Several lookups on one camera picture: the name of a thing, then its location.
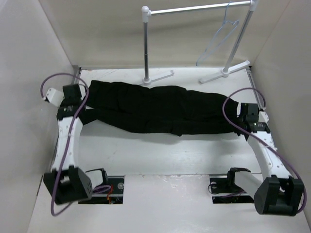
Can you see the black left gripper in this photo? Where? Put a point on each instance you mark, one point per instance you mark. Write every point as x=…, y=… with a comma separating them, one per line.
x=62, y=104

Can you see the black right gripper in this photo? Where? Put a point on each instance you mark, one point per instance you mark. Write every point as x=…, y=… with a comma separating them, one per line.
x=240, y=117

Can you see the black trousers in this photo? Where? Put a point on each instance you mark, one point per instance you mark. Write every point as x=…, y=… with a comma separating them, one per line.
x=163, y=109

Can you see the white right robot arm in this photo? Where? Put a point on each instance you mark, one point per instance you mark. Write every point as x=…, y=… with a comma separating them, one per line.
x=278, y=193

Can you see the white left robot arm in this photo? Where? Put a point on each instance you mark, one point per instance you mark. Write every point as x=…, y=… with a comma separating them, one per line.
x=66, y=182

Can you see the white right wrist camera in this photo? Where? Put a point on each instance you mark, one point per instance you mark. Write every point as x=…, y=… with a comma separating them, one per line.
x=263, y=117

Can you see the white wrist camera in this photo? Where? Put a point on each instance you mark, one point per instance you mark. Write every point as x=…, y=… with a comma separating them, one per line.
x=263, y=117
x=54, y=97

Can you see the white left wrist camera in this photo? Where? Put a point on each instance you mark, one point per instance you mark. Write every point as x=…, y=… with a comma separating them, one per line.
x=54, y=97

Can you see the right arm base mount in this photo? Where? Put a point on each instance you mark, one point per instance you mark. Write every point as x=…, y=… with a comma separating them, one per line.
x=224, y=193

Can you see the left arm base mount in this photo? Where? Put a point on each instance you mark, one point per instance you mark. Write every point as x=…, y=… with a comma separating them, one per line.
x=112, y=196

